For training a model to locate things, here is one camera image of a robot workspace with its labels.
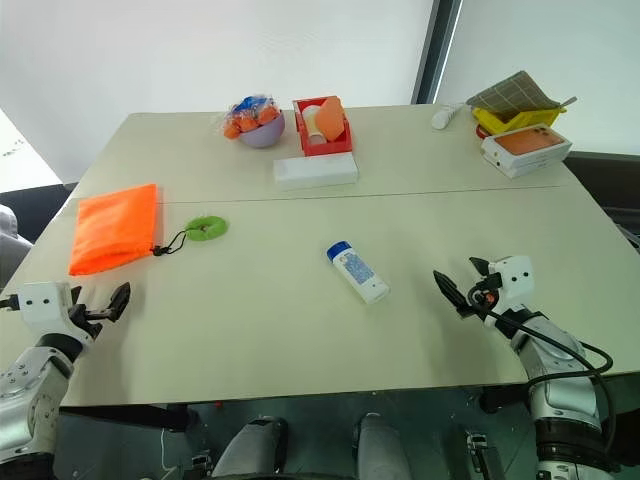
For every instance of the plastic bag of orange snacks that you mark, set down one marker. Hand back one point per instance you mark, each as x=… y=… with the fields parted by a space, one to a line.
x=247 y=116

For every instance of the small white device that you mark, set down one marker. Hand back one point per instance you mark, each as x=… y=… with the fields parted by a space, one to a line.
x=445 y=116

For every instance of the purple bowl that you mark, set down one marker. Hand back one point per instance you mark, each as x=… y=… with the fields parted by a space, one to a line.
x=262 y=132

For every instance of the small red round object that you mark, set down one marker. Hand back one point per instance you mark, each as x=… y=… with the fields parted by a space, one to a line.
x=480 y=131

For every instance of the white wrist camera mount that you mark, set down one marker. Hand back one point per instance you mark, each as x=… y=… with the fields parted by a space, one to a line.
x=42 y=302
x=515 y=277

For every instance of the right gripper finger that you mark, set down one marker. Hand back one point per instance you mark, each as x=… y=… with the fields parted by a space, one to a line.
x=480 y=266
x=452 y=295

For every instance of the dark window frame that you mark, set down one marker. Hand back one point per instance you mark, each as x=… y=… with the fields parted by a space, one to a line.
x=434 y=50

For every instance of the grey rounded robot leg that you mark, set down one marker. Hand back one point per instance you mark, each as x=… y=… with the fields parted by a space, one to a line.
x=252 y=447
x=382 y=447

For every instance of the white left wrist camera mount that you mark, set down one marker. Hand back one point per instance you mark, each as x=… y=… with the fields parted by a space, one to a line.
x=42 y=302

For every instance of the white paper cup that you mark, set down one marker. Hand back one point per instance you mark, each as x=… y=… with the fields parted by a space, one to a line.
x=312 y=122

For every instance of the red plastic bin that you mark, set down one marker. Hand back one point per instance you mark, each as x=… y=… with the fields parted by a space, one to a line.
x=325 y=145

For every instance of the orange sponge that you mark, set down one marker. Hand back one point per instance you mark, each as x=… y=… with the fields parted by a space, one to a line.
x=330 y=120

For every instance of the yellow plastic bin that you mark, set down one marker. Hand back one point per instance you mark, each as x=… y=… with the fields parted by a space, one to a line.
x=515 y=119

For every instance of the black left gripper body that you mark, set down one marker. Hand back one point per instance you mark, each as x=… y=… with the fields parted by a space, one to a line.
x=85 y=322

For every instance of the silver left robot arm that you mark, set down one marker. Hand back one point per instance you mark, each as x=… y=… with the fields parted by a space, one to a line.
x=30 y=385

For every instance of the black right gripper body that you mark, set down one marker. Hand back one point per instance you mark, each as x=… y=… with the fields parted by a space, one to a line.
x=482 y=297

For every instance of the long white box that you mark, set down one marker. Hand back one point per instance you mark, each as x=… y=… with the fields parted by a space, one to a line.
x=315 y=171

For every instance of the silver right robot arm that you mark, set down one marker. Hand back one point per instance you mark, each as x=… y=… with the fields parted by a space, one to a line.
x=560 y=380

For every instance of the white orange phone box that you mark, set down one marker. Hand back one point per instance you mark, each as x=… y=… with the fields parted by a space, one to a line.
x=527 y=145

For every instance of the brown checkered cloth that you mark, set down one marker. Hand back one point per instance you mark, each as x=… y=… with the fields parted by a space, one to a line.
x=515 y=92

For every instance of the white bottle blue cap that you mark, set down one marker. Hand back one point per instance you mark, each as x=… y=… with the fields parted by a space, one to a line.
x=357 y=272

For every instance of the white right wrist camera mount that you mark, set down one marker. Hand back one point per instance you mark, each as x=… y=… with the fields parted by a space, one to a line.
x=515 y=277

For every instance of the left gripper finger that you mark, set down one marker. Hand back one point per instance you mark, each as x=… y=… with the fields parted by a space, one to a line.
x=76 y=296
x=119 y=300

